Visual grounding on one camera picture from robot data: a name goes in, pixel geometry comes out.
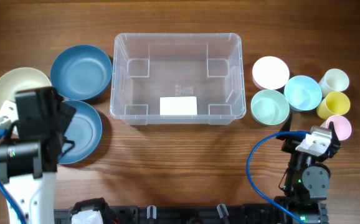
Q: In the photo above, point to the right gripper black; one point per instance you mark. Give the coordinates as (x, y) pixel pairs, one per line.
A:
(333, 147)

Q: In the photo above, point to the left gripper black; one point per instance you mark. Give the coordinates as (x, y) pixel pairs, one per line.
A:
(67, 114)

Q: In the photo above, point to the dark blue bowl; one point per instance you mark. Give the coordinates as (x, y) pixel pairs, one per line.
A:
(85, 130)
(81, 72)

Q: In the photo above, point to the cream large bowl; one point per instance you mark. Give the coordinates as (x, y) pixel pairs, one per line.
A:
(21, 79)

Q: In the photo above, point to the mint green small bowl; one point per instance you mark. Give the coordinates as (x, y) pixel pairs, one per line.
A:
(269, 107)

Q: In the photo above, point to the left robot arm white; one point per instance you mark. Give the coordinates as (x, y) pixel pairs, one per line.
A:
(30, 149)

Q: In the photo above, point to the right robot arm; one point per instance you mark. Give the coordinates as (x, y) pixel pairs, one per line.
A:
(306, 177)

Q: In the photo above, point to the pink cup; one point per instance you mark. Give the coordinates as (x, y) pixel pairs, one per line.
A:
(342, 126)

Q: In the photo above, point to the yellow cup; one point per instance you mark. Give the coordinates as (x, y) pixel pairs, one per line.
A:
(335, 103)

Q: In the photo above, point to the light blue small bowl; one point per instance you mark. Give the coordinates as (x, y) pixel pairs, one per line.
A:
(303, 93)

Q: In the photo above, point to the cream cup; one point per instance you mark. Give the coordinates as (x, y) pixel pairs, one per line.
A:
(334, 80)

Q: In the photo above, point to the white pink small bowl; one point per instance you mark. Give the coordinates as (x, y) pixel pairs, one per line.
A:
(270, 73)

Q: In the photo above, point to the clear plastic storage bin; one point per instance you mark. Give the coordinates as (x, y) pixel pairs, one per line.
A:
(147, 67)

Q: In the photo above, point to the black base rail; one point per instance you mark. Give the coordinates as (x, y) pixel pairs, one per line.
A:
(98, 211)

